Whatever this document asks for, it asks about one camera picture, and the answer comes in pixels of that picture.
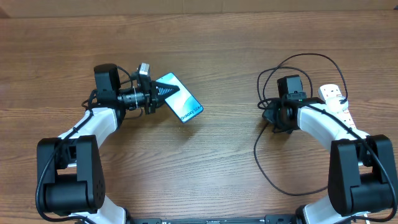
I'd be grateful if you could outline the blue Samsung Galaxy smartphone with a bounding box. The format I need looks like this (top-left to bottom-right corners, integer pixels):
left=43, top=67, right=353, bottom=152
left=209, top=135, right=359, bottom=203
left=157, top=73, right=203, bottom=123

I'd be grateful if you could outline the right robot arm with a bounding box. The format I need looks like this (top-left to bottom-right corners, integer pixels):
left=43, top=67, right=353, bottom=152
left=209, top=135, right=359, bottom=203
left=263, top=75, right=397, bottom=223

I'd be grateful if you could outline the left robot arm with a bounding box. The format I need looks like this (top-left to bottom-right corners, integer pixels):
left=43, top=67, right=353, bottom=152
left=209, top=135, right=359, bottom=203
left=35, top=63, right=180, bottom=223

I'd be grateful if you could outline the white charger plug adapter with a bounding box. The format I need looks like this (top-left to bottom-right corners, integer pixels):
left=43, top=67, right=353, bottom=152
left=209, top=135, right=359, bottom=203
left=326, top=96, right=349, bottom=113

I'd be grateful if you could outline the white power strip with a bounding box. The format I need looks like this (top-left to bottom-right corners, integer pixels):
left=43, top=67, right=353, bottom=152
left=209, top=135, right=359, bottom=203
left=318, top=84, right=356, bottom=129

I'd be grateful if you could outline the black USB charging cable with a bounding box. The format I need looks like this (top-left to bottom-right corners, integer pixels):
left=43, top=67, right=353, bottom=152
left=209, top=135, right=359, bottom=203
left=253, top=53, right=349, bottom=197

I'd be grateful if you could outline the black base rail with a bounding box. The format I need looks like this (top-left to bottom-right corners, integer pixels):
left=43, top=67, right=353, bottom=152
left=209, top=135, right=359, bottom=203
left=126, top=214, right=303, bottom=224

